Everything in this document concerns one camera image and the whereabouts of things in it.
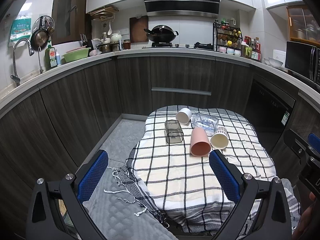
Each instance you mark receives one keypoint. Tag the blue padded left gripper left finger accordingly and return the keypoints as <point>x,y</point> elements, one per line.
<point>56,208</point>

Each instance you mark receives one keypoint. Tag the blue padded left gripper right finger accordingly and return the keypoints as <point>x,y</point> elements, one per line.
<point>272,220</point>

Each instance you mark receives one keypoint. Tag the smoky transparent square cup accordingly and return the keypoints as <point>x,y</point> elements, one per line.
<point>173,132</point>

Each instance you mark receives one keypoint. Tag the cream striped cup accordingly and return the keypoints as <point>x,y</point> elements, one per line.
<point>219,140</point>

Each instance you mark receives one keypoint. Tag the pink plastic cup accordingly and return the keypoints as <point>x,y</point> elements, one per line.
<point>199,143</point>

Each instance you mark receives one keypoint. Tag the clear glass cup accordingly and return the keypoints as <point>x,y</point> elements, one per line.
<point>204,121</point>

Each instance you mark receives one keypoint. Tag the white round cup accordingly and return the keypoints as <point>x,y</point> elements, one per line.
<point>184,116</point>

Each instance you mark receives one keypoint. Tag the person's hand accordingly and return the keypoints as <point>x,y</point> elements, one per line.
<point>308,226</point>

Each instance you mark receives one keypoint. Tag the black dishwasher front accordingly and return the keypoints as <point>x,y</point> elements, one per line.
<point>268,110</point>

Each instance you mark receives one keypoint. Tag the grey quilted floor mat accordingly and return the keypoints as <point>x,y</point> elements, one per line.
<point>118,215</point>

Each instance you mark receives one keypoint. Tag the white bowl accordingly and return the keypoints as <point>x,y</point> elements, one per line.
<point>275,63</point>

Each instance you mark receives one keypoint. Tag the black microwave oven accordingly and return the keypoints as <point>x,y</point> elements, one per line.
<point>303,59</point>

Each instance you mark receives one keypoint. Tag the black white checkered cloth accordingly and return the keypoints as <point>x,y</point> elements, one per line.
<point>183,186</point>

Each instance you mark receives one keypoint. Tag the red label sauce bottle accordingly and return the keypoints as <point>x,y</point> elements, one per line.
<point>256,50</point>

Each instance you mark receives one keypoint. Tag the black spice rack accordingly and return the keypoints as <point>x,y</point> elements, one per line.
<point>227,39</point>

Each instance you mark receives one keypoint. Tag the chrome kitchen faucet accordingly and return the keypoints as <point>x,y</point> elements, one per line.
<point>21,60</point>

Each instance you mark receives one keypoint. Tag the green dish soap bottle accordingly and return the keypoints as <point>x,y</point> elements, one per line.
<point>50,57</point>

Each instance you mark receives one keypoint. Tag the green plastic basin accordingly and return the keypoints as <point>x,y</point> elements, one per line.
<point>76,55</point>

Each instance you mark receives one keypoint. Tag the hanging frying pan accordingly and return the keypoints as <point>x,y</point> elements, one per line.
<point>39,39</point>

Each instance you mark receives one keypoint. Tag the black wok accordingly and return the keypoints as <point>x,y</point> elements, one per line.
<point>161,34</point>

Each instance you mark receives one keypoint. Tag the white teapot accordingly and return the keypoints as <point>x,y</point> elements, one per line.
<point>115,37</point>

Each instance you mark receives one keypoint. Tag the brown cutting board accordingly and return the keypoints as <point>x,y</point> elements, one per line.
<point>136,29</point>

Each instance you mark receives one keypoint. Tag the metal drawer handle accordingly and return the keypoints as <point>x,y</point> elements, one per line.
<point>178,90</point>

